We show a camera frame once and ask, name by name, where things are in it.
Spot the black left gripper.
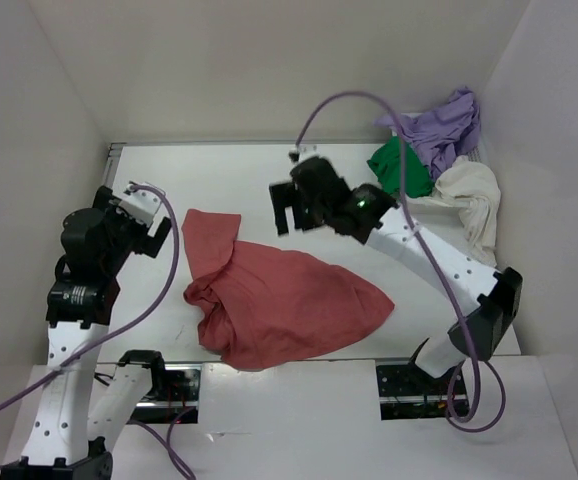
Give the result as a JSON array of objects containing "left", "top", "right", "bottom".
[{"left": 97, "top": 185, "right": 174, "bottom": 272}]

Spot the red t shirt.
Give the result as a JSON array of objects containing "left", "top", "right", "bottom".
[{"left": 181, "top": 209, "right": 395, "bottom": 370}]

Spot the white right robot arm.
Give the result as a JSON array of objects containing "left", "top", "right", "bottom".
[{"left": 269, "top": 156, "right": 523, "bottom": 393}]

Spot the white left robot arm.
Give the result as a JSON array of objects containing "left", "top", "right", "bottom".
[{"left": 0, "top": 183, "right": 179, "bottom": 479}]

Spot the green t shirt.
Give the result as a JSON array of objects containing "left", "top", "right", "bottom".
[{"left": 367, "top": 136, "right": 434, "bottom": 198}]

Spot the white plastic basket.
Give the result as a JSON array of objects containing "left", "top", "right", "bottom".
[{"left": 412, "top": 180, "right": 458, "bottom": 212}]

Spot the purple t shirt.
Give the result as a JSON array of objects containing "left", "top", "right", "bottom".
[{"left": 398, "top": 86, "right": 481, "bottom": 181}]

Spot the cream white t shirt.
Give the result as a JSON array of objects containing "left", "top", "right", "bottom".
[{"left": 434, "top": 156, "right": 501, "bottom": 267}]

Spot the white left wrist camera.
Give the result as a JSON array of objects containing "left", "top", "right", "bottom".
[{"left": 118, "top": 183, "right": 162, "bottom": 228}]

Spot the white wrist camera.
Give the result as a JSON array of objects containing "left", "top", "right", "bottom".
[
  {"left": 288, "top": 145, "right": 318, "bottom": 164},
  {"left": 118, "top": 183, "right": 162, "bottom": 228}
]

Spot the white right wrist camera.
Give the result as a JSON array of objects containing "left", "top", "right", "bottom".
[{"left": 288, "top": 145, "right": 318, "bottom": 164}]

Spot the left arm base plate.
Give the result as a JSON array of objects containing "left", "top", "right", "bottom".
[{"left": 91, "top": 363, "right": 202, "bottom": 425}]

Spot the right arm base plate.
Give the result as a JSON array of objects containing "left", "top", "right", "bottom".
[{"left": 375, "top": 361, "right": 454, "bottom": 421}]

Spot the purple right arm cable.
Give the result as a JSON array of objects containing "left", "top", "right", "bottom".
[{"left": 294, "top": 91, "right": 506, "bottom": 432}]

